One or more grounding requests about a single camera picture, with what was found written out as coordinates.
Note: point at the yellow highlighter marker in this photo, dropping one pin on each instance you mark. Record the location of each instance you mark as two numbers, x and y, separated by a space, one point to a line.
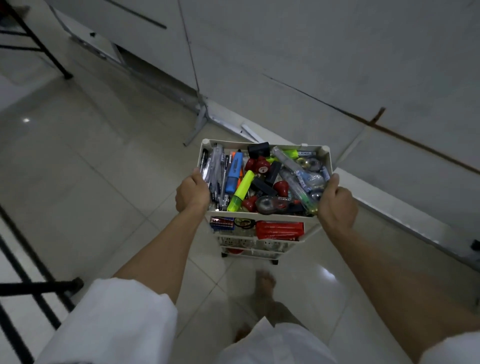
242 189

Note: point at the clear pen case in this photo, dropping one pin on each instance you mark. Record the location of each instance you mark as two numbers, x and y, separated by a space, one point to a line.
216 165

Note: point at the person's white shirt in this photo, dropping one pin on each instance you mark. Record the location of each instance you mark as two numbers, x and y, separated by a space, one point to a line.
112 322

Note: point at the person's right forearm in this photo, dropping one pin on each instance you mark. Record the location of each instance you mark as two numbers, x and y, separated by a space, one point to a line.
393 292

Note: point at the person's left forearm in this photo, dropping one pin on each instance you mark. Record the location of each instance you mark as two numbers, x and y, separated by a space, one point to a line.
161 255

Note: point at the dark bundle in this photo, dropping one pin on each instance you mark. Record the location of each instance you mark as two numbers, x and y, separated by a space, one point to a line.
244 224

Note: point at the clear plastic tube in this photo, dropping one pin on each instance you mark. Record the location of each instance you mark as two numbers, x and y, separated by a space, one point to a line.
285 157

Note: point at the clear tape dispenser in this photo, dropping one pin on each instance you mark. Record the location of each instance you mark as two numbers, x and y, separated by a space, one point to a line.
313 176

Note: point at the black metal stand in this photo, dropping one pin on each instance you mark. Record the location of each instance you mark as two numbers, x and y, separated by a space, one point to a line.
48 56

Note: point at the small yellow highlighter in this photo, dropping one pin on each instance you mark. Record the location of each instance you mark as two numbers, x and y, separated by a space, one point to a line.
290 153

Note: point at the grey metal folding frame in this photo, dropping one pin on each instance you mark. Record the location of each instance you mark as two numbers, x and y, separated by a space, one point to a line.
197 127

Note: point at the clear green-tipped glue pen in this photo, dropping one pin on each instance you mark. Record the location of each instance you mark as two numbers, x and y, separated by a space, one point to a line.
300 195

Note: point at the black metal frame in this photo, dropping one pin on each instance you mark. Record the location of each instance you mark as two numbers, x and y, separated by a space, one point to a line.
37 288

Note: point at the black stamp block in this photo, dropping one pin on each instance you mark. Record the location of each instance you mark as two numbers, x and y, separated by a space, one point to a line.
258 150
273 171
262 186

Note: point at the red packet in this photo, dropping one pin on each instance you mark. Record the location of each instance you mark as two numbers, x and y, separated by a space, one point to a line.
279 230

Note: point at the red round stamp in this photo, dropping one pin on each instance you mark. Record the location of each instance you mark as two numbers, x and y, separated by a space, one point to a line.
250 165
281 188
263 167
249 204

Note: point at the black correction tape dispenser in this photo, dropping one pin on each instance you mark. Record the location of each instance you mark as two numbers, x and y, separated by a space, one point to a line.
268 204

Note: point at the person's grey trousers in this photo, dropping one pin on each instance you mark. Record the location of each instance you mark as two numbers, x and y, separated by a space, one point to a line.
277 318

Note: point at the white storage trolley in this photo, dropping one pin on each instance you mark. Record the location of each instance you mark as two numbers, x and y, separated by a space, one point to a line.
262 216

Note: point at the person's left hand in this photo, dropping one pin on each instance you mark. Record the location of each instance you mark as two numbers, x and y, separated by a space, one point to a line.
193 195

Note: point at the blue packet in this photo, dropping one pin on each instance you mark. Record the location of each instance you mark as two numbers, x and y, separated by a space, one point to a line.
222 224

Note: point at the person's right hand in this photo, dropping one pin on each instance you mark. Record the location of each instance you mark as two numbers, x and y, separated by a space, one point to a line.
337 210

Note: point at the person's right foot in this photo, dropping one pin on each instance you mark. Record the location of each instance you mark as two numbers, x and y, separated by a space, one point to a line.
264 287

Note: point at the blue highlighter marker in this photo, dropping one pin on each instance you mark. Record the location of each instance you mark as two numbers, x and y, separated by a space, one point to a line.
234 176

